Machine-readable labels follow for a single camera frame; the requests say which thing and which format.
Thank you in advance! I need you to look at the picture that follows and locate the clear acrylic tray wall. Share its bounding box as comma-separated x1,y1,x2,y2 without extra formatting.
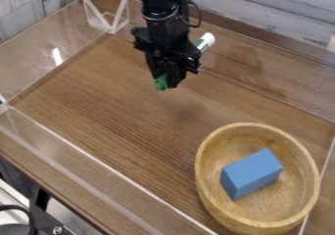
0,95,217,235

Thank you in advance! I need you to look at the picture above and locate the black metal table frame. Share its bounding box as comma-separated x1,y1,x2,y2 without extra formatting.
0,157,77,235

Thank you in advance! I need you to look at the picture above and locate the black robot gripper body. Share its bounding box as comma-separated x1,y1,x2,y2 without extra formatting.
131,11,201,73

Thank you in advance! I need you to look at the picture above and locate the blue foam block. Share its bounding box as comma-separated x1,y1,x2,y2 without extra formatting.
220,149,283,201

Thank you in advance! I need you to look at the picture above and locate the black cable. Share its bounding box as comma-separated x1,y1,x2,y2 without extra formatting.
0,203,36,235

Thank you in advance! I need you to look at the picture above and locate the clear acrylic corner bracket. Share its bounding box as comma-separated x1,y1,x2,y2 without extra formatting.
82,0,129,35

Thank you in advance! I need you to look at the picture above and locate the brown wooden bowl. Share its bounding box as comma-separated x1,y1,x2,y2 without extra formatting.
195,122,320,235

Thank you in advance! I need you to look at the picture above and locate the green and white marker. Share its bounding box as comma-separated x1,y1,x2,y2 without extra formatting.
155,32,215,91

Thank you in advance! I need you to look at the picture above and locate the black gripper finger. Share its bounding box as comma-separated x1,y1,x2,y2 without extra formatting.
167,61,187,88
145,54,168,80

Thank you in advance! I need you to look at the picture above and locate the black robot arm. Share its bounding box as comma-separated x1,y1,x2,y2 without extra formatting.
131,0,201,91

